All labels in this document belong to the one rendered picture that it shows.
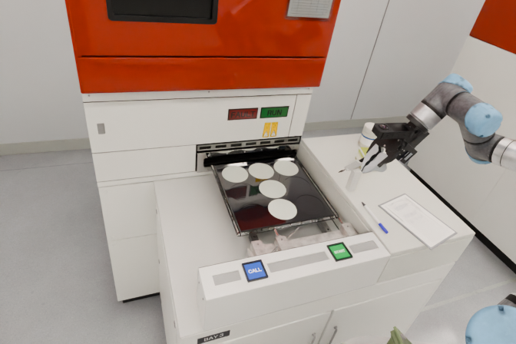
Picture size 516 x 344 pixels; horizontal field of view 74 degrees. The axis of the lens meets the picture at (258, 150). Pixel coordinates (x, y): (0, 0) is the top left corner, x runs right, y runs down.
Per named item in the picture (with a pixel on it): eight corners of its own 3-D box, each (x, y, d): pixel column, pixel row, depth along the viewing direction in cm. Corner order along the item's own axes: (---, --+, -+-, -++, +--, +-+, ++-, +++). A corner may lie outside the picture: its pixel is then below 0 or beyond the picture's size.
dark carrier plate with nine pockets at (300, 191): (214, 167, 135) (214, 165, 135) (293, 157, 147) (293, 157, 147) (240, 232, 109) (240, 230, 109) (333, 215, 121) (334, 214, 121)
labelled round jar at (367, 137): (355, 140, 151) (361, 122, 146) (368, 140, 154) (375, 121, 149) (364, 150, 146) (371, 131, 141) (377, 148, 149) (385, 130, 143)
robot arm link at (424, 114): (434, 111, 92) (415, 97, 98) (420, 124, 93) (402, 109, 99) (445, 124, 96) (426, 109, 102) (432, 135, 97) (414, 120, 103)
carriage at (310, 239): (246, 253, 108) (247, 247, 106) (345, 233, 121) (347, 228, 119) (254, 275, 102) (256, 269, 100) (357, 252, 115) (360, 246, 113)
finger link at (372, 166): (375, 183, 104) (398, 163, 101) (365, 177, 101) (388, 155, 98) (370, 177, 106) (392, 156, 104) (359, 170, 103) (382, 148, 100)
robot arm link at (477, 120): (508, 134, 87) (475, 113, 95) (504, 105, 80) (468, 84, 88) (480, 152, 88) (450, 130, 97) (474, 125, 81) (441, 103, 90)
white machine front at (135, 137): (97, 183, 130) (81, 84, 107) (292, 161, 158) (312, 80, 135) (97, 188, 127) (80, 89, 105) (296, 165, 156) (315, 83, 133)
